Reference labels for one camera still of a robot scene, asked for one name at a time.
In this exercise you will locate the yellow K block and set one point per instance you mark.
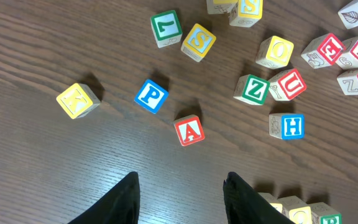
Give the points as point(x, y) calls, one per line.
point(78, 100)

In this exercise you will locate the yellow C block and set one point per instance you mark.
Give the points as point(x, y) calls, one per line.
point(273, 201)

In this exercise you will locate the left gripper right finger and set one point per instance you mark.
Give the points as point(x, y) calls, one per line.
point(246, 206)

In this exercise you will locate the blue P block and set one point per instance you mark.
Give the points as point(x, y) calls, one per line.
point(151, 96)

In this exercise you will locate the yellow block top left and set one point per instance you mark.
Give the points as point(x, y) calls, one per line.
point(220, 6)

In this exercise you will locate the green Z block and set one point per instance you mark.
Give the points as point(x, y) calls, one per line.
point(251, 89)

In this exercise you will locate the yellow o block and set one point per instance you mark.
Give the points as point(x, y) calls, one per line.
point(274, 52)
point(296, 210)

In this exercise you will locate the green R block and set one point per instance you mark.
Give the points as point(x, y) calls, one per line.
point(324, 214)

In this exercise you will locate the yellow s block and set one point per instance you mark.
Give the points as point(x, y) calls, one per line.
point(198, 43)
point(246, 13)

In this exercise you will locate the red E block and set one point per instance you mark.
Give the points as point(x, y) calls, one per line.
point(323, 51)

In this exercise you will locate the green 7 block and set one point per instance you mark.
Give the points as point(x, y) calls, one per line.
point(166, 28)

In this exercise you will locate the red U block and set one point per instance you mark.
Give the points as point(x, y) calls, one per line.
point(287, 85)

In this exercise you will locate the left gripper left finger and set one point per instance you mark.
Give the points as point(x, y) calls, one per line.
point(120, 205)

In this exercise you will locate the red A block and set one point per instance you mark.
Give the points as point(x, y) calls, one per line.
point(189, 130)

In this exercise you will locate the yellow S block left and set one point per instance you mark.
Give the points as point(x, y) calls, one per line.
point(198, 43)

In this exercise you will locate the yellow S block top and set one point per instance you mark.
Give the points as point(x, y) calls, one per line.
point(246, 13)

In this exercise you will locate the blue H block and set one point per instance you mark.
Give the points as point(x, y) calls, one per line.
point(286, 126)

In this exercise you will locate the red I block upper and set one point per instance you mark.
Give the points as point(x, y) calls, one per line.
point(349, 57)

